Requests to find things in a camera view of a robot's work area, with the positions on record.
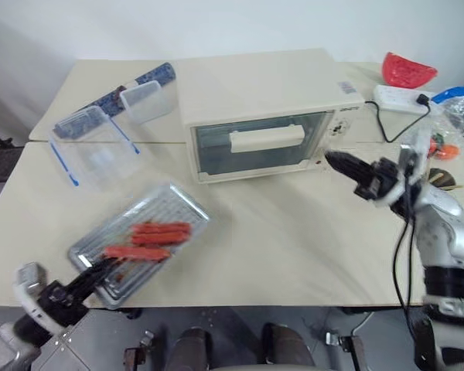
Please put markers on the large clear box blue clips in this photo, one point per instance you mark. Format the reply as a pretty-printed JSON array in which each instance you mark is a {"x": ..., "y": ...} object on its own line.
[{"x": 96, "y": 154}]

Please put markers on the white power strip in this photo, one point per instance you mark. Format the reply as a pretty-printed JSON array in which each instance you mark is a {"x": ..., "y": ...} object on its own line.
[{"x": 394, "y": 98}]

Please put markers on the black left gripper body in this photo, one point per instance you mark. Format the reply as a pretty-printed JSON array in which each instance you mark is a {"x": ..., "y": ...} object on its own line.
[{"x": 63, "y": 303}]

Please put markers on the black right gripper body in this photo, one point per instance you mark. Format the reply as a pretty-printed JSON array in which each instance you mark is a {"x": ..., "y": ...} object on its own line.
[{"x": 383, "y": 179}]

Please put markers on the black power plug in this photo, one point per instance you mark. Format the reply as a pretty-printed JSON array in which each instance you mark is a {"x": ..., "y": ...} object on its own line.
[{"x": 423, "y": 99}]

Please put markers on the table leg caster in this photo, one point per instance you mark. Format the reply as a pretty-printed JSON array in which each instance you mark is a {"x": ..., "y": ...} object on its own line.
[
  {"x": 139, "y": 348},
  {"x": 346, "y": 348}
]

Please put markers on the red translucent bowl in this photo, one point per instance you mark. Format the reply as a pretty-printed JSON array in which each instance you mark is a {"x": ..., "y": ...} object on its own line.
[{"x": 406, "y": 71}]

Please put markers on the red sausage on skewer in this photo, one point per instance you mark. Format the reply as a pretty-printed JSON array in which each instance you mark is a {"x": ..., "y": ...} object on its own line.
[
  {"x": 139, "y": 253},
  {"x": 160, "y": 227},
  {"x": 160, "y": 234},
  {"x": 158, "y": 241}
]

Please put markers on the blue plastic lid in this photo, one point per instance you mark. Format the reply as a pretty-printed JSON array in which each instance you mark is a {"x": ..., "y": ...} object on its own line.
[{"x": 454, "y": 92}]

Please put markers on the cream toaster oven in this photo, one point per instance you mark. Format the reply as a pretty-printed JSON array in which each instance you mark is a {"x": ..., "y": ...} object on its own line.
[{"x": 255, "y": 89}]

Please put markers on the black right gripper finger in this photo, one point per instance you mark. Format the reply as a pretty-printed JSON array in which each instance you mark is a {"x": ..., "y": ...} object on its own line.
[
  {"x": 348, "y": 159},
  {"x": 350, "y": 172}
]

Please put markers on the wooden brown utensil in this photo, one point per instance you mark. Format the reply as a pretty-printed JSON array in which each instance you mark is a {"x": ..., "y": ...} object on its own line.
[{"x": 442, "y": 178}]

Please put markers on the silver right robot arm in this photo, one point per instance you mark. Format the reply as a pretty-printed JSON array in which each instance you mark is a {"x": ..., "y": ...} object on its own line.
[{"x": 441, "y": 220}]

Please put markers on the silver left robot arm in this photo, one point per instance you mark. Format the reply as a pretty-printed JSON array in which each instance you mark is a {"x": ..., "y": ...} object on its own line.
[{"x": 2, "y": 346}]

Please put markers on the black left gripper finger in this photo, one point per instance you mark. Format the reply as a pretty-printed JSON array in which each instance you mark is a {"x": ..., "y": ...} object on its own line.
[
  {"x": 98, "y": 280},
  {"x": 93, "y": 269}
]

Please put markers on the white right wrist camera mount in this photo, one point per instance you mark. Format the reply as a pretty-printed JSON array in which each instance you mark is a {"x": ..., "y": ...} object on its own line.
[{"x": 393, "y": 194}]

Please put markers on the black frame beside table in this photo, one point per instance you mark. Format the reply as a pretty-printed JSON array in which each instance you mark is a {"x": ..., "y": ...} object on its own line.
[{"x": 0, "y": 154}]

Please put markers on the dark rounded shape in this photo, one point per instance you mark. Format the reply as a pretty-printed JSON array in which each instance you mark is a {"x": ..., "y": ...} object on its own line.
[
  {"x": 189, "y": 348},
  {"x": 286, "y": 346}
]

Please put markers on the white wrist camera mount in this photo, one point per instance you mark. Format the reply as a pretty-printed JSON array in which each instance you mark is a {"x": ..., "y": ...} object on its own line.
[
  {"x": 393, "y": 194},
  {"x": 23, "y": 290}
]

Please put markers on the small clear plastic container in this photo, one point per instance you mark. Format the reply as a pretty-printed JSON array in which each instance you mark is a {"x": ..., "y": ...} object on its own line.
[{"x": 145, "y": 102}]

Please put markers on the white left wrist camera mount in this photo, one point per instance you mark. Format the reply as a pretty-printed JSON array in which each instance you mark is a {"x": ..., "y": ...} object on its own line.
[{"x": 23, "y": 290}]

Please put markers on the silver metal baking tray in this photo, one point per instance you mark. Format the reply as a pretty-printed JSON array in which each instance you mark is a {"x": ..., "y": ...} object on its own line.
[{"x": 170, "y": 210}]

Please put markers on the orange toy vegetable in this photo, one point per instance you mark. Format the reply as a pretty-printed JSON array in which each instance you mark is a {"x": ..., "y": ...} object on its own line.
[{"x": 446, "y": 150}]

